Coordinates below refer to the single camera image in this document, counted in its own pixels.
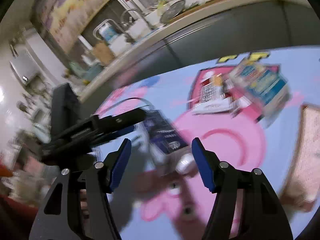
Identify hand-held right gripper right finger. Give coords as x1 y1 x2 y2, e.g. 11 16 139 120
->
192 137 293 240

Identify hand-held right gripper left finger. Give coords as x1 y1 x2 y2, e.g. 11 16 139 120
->
29 138 132 240

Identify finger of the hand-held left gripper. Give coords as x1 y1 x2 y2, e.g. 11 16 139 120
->
71 125 137 147
94 109 147 130

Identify crushed bottle dark blue label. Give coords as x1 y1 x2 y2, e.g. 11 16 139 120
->
135 109 198 175

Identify blue plastic basin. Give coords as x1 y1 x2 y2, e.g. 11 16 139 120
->
82 64 103 81

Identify cartoon pig printed blanket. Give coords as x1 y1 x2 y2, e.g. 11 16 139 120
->
92 46 320 240

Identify standing wooden cutting board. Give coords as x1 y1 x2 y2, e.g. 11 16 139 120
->
93 41 116 66

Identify red white small package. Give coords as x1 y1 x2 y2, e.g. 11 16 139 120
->
191 69 240 115

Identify blue white water jug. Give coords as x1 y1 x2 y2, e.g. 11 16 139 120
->
99 22 118 43

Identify tall chrome faucet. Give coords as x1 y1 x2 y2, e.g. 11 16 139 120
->
93 19 130 44

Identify blue white snack bag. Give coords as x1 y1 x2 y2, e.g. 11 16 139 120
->
231 59 292 128

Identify curved chrome faucet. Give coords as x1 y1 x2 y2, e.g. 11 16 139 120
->
120 8 144 43

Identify brown cardboard box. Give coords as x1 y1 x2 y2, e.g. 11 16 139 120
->
280 104 320 205

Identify round glass lid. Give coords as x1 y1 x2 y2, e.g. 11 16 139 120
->
159 0 187 23

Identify grey kitchen cabinets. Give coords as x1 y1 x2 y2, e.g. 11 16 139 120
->
105 0 320 93

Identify flat wooden cutting board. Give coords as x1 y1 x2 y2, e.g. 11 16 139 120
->
175 0 228 14

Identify white kitchen countertop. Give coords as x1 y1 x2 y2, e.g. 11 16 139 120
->
80 0 320 98

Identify white wall appliance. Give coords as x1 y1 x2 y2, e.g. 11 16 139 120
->
9 49 41 88

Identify fruit print wall poster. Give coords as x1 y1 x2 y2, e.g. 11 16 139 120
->
31 0 118 53

